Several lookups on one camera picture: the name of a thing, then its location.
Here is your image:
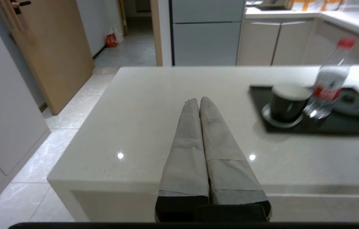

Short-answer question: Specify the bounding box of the white round saucer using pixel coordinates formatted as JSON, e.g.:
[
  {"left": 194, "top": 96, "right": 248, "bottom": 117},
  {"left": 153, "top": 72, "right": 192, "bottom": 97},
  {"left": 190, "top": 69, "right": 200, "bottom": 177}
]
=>
[{"left": 261, "top": 103, "right": 304, "bottom": 128}]

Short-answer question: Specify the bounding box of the white plastic bag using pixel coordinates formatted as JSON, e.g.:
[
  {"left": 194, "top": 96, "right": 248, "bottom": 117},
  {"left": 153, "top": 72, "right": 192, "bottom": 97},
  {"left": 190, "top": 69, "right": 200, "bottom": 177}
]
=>
[{"left": 109, "top": 24, "right": 125, "bottom": 43}]

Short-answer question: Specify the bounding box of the black door lock handle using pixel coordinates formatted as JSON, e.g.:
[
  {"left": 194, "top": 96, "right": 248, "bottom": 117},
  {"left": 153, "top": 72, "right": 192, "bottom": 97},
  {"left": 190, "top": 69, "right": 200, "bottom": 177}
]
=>
[{"left": 11, "top": 0, "right": 32, "bottom": 15}]

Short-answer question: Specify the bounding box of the small parcel yellow tape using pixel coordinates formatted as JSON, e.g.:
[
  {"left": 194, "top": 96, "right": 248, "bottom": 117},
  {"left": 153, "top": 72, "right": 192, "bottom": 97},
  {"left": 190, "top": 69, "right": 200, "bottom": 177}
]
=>
[{"left": 322, "top": 0, "right": 347, "bottom": 10}]

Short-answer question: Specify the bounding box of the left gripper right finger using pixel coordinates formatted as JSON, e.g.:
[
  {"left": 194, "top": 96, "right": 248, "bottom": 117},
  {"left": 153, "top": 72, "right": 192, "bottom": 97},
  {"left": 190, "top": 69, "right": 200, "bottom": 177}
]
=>
[{"left": 199, "top": 97, "right": 272, "bottom": 222}]

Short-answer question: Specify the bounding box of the white tall cabinet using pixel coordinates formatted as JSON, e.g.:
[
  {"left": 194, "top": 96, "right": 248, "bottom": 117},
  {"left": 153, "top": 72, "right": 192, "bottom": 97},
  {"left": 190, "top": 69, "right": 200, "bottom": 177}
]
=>
[{"left": 0, "top": 0, "right": 51, "bottom": 221}]

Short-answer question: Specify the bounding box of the black cup white inside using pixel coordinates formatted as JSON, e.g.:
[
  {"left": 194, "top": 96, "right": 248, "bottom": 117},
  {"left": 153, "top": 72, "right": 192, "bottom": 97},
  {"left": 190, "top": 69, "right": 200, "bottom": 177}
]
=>
[{"left": 270, "top": 83, "right": 313, "bottom": 124}]

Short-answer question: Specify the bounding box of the cardboard box yellow tape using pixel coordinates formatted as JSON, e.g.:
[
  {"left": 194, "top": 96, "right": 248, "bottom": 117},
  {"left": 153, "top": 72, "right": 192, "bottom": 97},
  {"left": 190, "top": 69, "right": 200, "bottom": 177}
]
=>
[{"left": 289, "top": 0, "right": 323, "bottom": 11}]

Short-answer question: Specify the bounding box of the water bottle red label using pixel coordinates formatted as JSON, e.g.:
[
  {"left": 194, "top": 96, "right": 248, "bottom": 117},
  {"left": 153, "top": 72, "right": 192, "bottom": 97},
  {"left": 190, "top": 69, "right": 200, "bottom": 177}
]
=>
[{"left": 303, "top": 38, "right": 357, "bottom": 120}]

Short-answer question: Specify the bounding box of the beige sink cabinet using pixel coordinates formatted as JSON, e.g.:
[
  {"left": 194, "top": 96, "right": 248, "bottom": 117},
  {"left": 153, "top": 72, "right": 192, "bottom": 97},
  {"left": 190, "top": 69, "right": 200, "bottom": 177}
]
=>
[{"left": 237, "top": 19, "right": 318, "bottom": 66}]

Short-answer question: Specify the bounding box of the red bag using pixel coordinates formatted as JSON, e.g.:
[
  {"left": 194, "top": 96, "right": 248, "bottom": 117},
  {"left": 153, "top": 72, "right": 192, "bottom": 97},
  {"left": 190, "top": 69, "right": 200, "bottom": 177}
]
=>
[{"left": 105, "top": 33, "right": 118, "bottom": 48}]

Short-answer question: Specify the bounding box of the wooden door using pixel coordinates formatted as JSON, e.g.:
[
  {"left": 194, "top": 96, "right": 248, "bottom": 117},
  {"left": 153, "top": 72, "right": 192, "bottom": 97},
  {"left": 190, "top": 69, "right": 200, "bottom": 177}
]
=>
[{"left": 0, "top": 0, "right": 94, "bottom": 115}]

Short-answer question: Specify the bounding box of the black rectangular tray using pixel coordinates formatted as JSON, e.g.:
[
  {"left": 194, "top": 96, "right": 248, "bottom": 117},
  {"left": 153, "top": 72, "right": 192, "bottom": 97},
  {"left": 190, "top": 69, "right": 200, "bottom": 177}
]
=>
[{"left": 249, "top": 84, "right": 359, "bottom": 137}]

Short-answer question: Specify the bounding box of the grey refrigerator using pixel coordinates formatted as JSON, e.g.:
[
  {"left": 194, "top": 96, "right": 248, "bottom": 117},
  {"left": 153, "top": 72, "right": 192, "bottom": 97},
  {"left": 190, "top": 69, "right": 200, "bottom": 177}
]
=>
[{"left": 169, "top": 0, "right": 246, "bottom": 66}]

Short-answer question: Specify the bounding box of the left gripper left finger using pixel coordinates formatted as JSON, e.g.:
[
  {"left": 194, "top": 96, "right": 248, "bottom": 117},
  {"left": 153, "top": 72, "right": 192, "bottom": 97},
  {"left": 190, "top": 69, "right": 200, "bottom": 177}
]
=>
[{"left": 155, "top": 98, "right": 210, "bottom": 222}]

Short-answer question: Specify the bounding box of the round black kettle base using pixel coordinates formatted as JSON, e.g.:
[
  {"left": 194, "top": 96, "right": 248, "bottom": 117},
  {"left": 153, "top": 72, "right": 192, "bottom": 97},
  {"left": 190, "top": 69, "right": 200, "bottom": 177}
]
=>
[{"left": 334, "top": 89, "right": 359, "bottom": 116}]

